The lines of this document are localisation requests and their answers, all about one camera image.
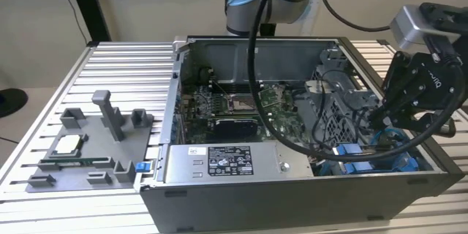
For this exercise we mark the grey parts rack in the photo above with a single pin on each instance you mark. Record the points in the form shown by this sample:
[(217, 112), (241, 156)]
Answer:
[(95, 132)]

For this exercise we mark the hard disk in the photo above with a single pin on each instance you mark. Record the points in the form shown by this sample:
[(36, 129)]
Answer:
[(348, 148)]

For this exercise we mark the green motherboard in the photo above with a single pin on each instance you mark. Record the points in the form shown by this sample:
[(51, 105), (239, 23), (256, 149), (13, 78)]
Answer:
[(199, 108)]

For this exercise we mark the blue case latch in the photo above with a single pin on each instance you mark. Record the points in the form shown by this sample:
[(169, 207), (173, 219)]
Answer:
[(141, 167)]

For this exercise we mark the grey metal disk bay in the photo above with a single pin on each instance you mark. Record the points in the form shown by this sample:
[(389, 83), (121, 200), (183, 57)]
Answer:
[(340, 119)]

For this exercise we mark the black round stand base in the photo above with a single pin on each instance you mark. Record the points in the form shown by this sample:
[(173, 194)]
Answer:
[(12, 102)]

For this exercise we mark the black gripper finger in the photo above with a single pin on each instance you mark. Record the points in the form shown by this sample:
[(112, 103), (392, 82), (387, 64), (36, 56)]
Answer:
[(399, 75), (409, 124)]

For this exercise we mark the silver CPU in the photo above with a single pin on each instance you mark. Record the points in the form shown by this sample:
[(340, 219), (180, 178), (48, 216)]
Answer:
[(67, 145)]

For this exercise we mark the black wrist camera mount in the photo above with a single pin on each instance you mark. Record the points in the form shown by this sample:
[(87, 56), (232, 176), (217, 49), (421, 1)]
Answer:
[(441, 17)]

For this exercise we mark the green RAM stick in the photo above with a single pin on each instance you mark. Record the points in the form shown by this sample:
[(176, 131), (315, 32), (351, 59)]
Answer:
[(84, 162)]

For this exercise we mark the thin metal locking lever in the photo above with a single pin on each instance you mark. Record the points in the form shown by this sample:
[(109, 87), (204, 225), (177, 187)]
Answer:
[(223, 88)]

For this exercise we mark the silver power supply unit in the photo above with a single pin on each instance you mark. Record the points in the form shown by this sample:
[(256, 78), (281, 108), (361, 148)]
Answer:
[(179, 162)]

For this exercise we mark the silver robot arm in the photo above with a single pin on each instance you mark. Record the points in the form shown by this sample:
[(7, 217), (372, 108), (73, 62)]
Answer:
[(248, 12)]

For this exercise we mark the black graphics card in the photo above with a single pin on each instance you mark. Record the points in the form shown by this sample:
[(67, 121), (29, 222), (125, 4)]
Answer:
[(235, 128)]

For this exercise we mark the CPU socket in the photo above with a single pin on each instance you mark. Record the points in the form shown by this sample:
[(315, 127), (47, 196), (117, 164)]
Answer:
[(239, 103)]

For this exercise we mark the black upright post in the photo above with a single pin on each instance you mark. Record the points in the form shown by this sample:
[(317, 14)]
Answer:
[(89, 6)]

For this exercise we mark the dark grey PC case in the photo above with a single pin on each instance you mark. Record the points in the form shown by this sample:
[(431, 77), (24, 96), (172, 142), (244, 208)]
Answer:
[(256, 206)]

